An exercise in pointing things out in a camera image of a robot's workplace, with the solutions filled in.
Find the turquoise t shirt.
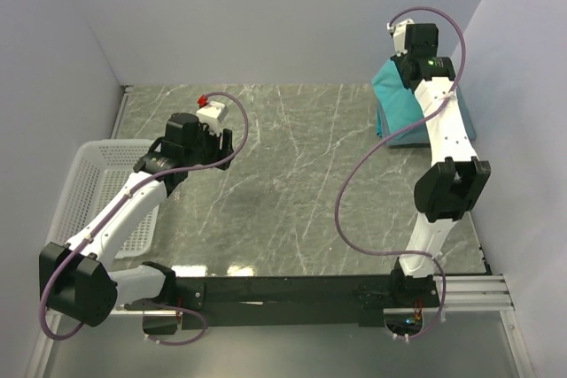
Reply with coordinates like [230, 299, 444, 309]
[371, 59, 424, 137]

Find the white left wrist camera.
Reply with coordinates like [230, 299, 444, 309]
[196, 95, 228, 136]

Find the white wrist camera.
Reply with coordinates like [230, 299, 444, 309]
[196, 95, 228, 136]
[386, 19, 415, 57]

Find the folded grey-blue t shirt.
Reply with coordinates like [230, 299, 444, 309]
[376, 85, 478, 149]

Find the white plastic laundry basket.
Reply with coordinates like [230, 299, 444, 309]
[46, 139, 152, 244]

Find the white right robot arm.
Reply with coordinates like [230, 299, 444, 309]
[388, 19, 491, 306]

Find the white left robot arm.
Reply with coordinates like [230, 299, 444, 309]
[39, 102, 233, 327]

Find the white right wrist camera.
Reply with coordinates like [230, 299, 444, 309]
[386, 19, 415, 57]

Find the aluminium rail frame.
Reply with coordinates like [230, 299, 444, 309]
[109, 274, 515, 317]

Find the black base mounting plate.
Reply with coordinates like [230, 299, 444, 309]
[126, 273, 443, 328]

